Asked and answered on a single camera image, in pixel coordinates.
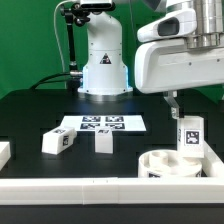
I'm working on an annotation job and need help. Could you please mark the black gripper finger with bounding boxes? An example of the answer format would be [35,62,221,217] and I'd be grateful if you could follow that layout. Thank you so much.
[163,91,184,119]

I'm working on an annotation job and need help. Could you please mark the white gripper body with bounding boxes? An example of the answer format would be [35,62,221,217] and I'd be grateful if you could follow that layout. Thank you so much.
[135,36,224,93]

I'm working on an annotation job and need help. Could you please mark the white round stool seat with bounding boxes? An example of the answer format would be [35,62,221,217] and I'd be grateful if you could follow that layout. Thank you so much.
[138,149,202,178]

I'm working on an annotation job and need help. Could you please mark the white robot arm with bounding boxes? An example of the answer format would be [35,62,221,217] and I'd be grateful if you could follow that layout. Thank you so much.
[81,0,224,118]

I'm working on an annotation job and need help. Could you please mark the white marker sheet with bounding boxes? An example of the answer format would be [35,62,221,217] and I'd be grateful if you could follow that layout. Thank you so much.
[61,115,146,131]

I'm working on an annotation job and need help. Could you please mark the white block at left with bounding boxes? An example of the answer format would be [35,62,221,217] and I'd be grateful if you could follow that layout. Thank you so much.
[0,142,11,170]

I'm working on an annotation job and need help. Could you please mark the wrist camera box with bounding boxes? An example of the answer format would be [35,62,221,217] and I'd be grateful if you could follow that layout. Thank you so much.
[137,8,197,43]

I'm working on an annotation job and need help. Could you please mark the white right rail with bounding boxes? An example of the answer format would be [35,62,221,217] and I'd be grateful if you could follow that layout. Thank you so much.
[201,142,224,178]

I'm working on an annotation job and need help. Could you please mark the white rail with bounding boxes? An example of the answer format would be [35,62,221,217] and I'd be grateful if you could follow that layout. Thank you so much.
[0,178,224,205]
[201,142,224,178]

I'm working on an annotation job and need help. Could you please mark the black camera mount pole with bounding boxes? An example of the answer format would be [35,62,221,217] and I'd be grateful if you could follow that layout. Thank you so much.
[60,3,90,91]

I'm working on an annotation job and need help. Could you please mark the white cable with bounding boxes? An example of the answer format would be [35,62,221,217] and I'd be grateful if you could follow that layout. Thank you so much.
[53,0,74,64]

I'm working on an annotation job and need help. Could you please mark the white front rail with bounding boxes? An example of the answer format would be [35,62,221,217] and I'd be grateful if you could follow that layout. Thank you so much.
[0,178,224,205]

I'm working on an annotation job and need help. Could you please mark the black cables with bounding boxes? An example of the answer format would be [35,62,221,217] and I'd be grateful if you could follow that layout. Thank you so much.
[29,73,81,90]

